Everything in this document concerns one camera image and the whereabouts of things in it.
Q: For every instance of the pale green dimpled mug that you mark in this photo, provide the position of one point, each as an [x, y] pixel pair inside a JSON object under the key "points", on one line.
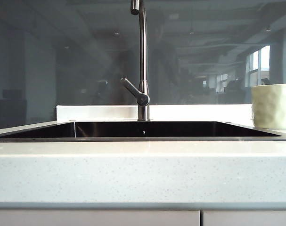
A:
{"points": [[272, 106]]}

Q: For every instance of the black undermount sink basin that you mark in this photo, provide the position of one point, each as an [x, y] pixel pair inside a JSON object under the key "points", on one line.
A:
{"points": [[157, 129]]}

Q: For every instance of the chrome gooseneck faucet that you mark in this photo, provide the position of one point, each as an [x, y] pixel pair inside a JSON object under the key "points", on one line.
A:
{"points": [[142, 47]]}

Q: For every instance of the white backsplash ledge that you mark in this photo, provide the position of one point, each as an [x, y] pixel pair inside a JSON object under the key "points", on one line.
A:
{"points": [[98, 112]]}

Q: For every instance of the wide grey cabinet door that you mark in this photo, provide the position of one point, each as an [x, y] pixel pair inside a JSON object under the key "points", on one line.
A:
{"points": [[95, 219]]}

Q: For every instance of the narrow grey cabinet door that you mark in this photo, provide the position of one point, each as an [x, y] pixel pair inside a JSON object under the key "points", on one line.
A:
{"points": [[248, 219]]}

